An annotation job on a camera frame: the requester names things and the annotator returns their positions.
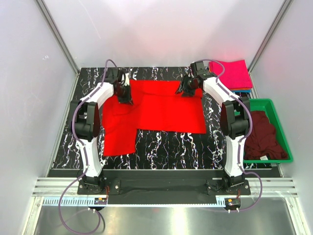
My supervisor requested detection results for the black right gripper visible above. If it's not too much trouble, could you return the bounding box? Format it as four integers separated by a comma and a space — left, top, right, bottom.
175, 73, 199, 98

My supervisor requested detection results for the red t shirt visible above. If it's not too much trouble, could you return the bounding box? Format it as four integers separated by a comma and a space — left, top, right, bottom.
102, 80, 206, 156

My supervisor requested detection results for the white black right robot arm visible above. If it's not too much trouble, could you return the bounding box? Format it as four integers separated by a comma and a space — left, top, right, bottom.
176, 59, 252, 195

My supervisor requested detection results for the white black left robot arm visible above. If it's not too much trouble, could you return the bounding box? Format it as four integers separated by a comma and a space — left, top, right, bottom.
68, 68, 133, 194

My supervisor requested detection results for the folded pink t shirt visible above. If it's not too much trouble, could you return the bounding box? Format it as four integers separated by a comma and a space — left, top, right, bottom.
220, 60, 253, 89

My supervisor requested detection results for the green plastic bin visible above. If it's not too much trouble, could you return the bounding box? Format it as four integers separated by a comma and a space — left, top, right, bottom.
244, 99, 293, 164

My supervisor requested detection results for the maroon t shirt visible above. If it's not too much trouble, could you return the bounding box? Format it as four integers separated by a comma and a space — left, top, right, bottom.
244, 111, 288, 161

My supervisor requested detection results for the left connector box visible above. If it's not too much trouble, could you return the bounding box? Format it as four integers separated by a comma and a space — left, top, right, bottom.
94, 197, 107, 205

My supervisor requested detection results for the connector box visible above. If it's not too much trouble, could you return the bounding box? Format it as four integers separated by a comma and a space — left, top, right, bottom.
94, 197, 107, 205
225, 197, 241, 208

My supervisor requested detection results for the right connector box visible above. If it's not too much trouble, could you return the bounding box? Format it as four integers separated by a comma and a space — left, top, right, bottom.
225, 197, 241, 208

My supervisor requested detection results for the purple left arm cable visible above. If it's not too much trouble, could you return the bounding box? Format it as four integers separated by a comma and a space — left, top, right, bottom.
57, 59, 117, 233

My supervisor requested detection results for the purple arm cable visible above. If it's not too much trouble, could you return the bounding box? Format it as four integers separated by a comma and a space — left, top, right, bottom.
57, 59, 117, 233
190, 59, 264, 212

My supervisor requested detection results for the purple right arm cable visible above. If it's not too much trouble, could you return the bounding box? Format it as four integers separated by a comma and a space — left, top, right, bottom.
190, 59, 264, 212

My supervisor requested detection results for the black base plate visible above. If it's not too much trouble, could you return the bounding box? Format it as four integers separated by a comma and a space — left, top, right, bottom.
78, 169, 251, 207

